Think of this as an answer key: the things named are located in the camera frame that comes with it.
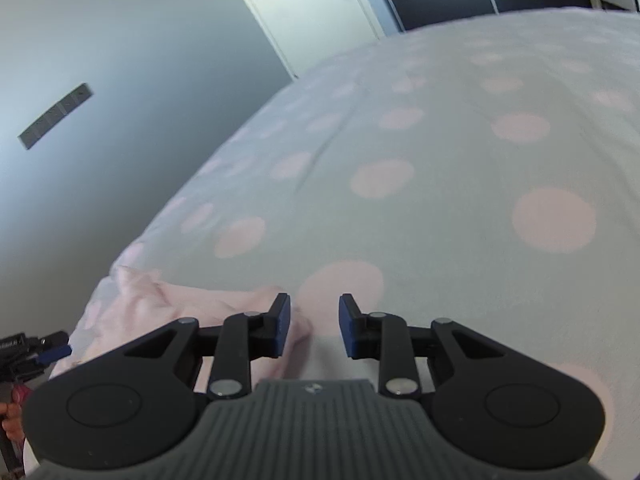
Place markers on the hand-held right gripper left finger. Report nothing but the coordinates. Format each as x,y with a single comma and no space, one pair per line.
282,325

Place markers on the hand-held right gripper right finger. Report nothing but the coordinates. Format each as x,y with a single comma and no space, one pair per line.
347,327

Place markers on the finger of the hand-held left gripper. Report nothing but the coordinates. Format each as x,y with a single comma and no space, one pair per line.
54,353

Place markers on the pink fleece cloth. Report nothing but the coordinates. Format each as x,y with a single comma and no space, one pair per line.
200,305

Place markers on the person's left hand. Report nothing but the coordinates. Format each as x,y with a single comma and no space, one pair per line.
10,420

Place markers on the grey pink-dotted bedspread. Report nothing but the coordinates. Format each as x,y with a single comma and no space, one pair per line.
450,135

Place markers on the cream room door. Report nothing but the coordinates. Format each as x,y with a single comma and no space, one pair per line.
300,10

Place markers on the dark wall switch panel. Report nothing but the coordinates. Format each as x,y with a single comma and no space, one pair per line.
55,117

